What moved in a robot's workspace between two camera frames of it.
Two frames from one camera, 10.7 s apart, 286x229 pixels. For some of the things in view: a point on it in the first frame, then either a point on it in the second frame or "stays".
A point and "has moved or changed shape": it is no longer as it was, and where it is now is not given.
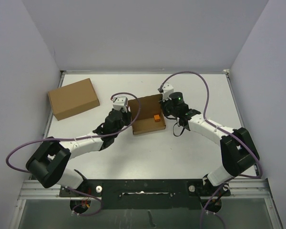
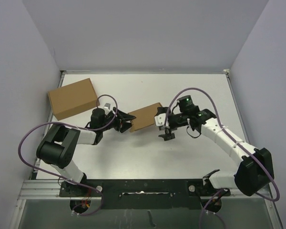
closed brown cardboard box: x=72 y=99 stays
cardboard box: x=149 y=106 has moved or changed shape
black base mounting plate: x=148 y=193 stays
